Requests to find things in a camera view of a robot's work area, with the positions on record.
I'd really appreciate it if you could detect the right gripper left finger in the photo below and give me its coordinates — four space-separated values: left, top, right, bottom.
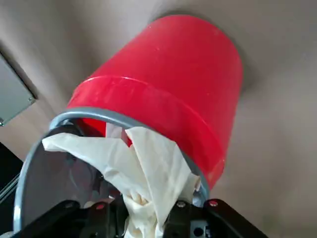
14 195 127 238

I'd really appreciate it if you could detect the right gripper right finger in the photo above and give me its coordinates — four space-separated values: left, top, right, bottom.
163 198 269 238

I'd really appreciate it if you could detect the red push-button trash can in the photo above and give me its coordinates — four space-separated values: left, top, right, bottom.
14 14 245 238

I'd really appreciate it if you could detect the silver aluminium case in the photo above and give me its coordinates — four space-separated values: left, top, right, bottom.
0 52 38 127

